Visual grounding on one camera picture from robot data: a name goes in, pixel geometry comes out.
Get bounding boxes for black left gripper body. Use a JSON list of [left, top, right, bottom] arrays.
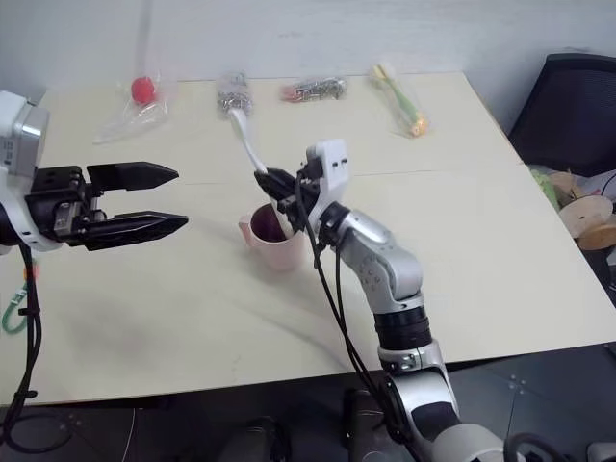
[[23, 165, 109, 245]]

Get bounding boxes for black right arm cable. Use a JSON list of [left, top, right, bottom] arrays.
[[292, 171, 421, 449]]

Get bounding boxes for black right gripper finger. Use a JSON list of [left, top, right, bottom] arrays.
[[266, 167, 296, 193], [253, 171, 291, 203]]

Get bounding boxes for pink mug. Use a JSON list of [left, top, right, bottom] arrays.
[[238, 202, 308, 272]]

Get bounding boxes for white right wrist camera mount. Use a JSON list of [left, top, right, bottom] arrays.
[[304, 138, 350, 238]]

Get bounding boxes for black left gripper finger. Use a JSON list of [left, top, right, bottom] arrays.
[[83, 210, 190, 253], [86, 162, 180, 193]]

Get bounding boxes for black office chair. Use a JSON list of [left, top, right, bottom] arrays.
[[506, 49, 616, 177]]

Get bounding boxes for plastic bag green yellow items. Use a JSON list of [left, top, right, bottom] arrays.
[[368, 64, 430, 141]]

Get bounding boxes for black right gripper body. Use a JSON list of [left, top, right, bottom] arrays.
[[276, 161, 323, 233]]

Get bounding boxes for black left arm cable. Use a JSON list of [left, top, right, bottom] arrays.
[[0, 243, 43, 454]]

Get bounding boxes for green cord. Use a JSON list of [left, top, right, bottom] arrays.
[[0, 282, 31, 334]]

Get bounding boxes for plastic bag of metal parts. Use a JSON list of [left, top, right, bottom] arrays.
[[216, 70, 257, 122]]

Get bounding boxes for wooden cable spool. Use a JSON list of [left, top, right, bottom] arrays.
[[561, 195, 616, 251]]

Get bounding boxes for plastic bag red metal parts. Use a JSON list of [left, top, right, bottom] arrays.
[[278, 75, 349, 104]]

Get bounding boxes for light green bundle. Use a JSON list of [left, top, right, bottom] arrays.
[[527, 165, 562, 213]]

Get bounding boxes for plastic bag with red ball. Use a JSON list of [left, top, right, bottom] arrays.
[[91, 70, 170, 145]]

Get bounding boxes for white toothbrush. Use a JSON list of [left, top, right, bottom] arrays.
[[229, 107, 270, 175]]

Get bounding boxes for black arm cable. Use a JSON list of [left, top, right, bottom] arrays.
[[292, 171, 421, 449], [0, 243, 43, 454]]

